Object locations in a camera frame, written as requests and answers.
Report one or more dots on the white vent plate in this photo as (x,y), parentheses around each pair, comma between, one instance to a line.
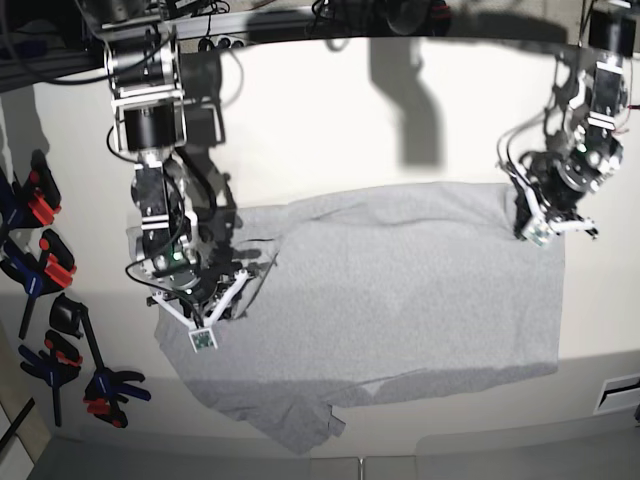
(618,394)

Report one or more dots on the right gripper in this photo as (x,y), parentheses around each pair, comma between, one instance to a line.
(193,287)

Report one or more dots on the blue red clamp top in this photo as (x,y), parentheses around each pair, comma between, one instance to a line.
(30,205)

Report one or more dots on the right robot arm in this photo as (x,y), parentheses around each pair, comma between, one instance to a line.
(182,251)

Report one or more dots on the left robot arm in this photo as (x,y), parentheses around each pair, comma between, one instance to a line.
(583,152)

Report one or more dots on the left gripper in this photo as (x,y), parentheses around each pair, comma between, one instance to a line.
(555,192)

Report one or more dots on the black bar clamp long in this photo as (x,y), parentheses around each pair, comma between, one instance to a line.
(107,389)

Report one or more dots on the blue red clamp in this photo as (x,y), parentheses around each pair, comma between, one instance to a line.
(60,365)
(51,273)
(30,205)

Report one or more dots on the blue red clamp lower left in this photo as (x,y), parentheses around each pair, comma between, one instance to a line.
(60,365)

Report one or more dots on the grey T-shirt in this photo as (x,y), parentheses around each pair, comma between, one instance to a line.
(370,297)

